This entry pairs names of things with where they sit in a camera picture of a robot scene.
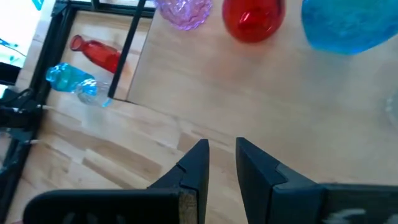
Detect red round wide-mouth vase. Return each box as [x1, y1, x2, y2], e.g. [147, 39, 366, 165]
[221, 0, 286, 44]

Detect red square glass vase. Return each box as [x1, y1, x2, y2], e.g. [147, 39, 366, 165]
[68, 34, 123, 75]

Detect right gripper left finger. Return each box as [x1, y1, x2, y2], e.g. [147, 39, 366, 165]
[23, 139, 210, 224]

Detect blue round ribbed glass vase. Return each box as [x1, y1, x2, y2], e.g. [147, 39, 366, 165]
[45, 62, 96, 94]

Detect pink long-necked glass vase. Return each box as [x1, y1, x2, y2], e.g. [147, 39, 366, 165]
[154, 0, 214, 31]

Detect blue starburst-cut glass vase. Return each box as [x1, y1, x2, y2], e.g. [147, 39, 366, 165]
[300, 0, 398, 56]

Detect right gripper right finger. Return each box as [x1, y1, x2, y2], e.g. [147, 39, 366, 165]
[235, 137, 398, 224]

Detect black aluminium rig frame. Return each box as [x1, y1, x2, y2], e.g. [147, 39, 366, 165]
[0, 0, 156, 218]

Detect clear small glass vase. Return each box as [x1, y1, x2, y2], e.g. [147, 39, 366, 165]
[75, 78, 113, 108]

